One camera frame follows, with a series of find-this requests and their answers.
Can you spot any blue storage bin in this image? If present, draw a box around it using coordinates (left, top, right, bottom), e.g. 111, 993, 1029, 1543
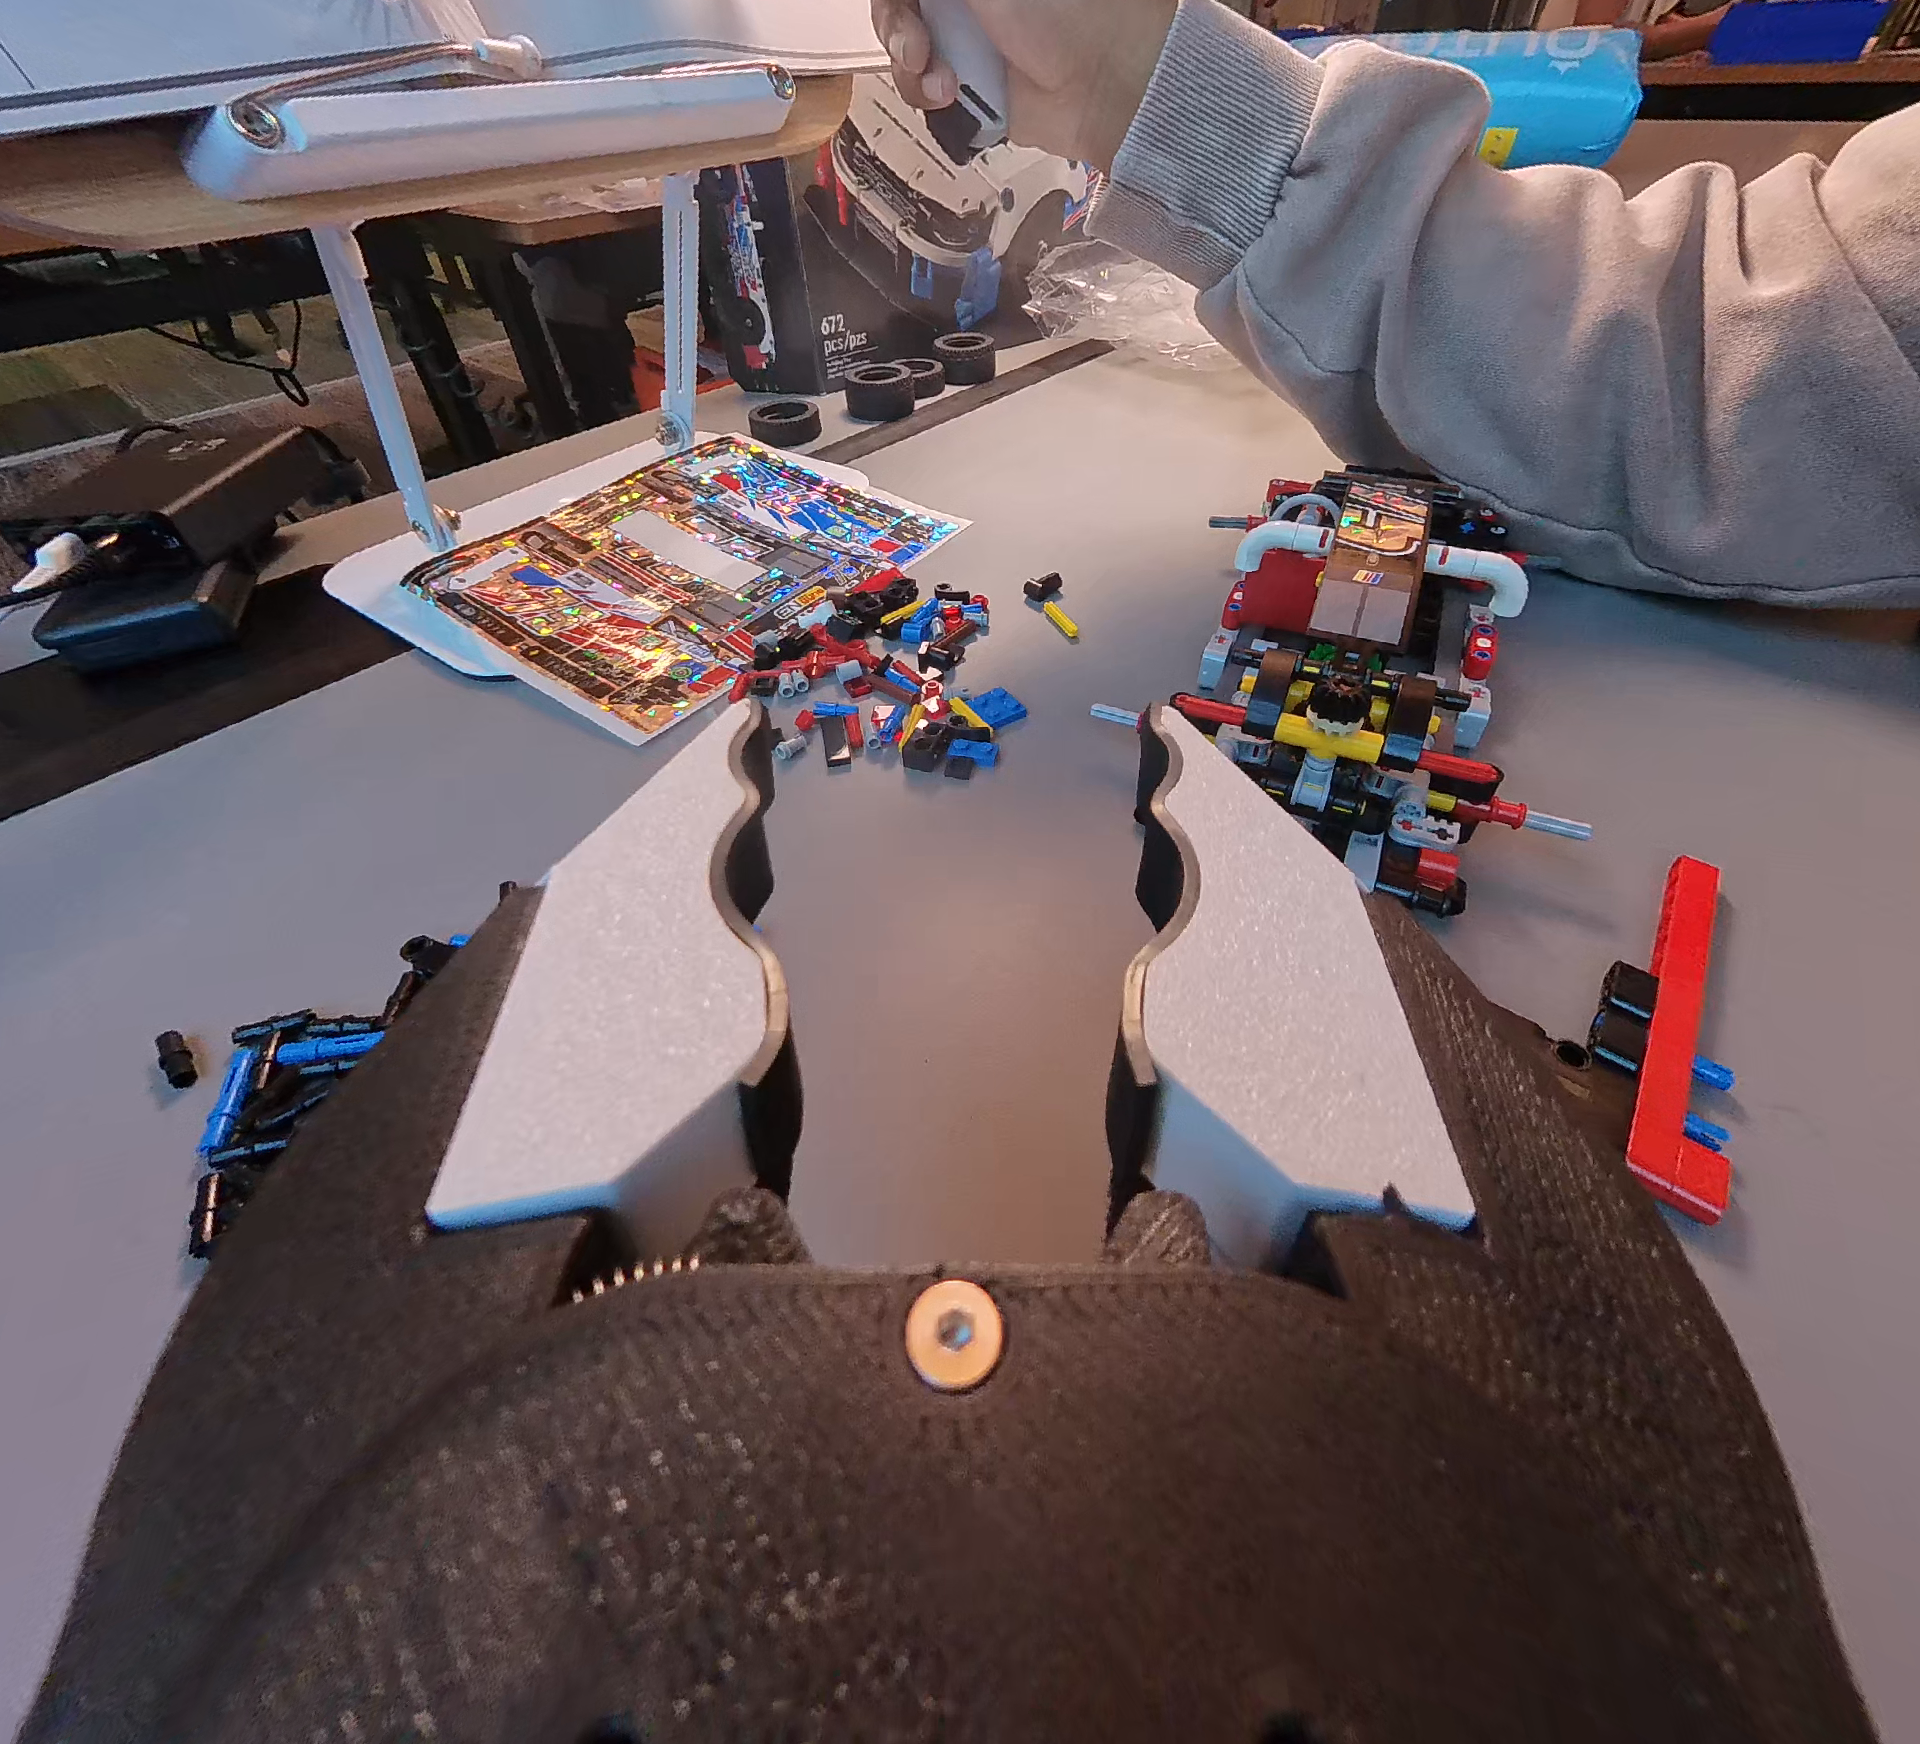
1709, 0, 1895, 67

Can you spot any red black lego beam assembly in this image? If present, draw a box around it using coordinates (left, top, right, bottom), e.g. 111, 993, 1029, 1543
1547, 854, 1743, 1234

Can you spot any wood-edged grey table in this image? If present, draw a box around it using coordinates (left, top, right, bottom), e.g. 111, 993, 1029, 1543
1612, 54, 1920, 206

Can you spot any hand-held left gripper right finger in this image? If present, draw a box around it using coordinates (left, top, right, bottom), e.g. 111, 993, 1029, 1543
1105, 705, 1480, 1270

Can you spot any clear plastic bag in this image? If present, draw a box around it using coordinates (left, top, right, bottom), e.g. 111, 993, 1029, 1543
1029, 238, 1254, 365

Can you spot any pile of mixed lego pieces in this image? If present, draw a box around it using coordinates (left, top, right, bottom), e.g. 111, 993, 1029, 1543
727, 564, 1037, 778

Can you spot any person's right forearm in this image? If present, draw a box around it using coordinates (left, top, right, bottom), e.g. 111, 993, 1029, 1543
1084, 0, 1920, 607

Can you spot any black power adapter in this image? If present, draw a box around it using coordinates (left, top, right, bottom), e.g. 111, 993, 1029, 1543
29, 551, 262, 681
0, 417, 376, 581

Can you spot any lego race car model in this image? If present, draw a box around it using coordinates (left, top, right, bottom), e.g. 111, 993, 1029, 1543
1095, 468, 1594, 924

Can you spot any white stand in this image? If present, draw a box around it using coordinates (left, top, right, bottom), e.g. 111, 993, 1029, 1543
0, 39, 869, 689

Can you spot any pile of black blue pins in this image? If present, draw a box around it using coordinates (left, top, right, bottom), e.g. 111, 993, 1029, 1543
153, 928, 479, 1262

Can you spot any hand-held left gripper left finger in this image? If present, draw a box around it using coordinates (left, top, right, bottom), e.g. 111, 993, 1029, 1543
428, 698, 806, 1270

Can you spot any blue cylinder yellow band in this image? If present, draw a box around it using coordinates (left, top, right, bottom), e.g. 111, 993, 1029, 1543
1292, 19, 1652, 177

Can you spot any black lego box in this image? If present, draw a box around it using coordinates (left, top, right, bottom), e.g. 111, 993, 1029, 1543
706, 67, 1105, 397

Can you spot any holographic sticker sheet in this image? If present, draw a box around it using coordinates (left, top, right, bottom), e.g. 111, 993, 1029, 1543
393, 436, 977, 750

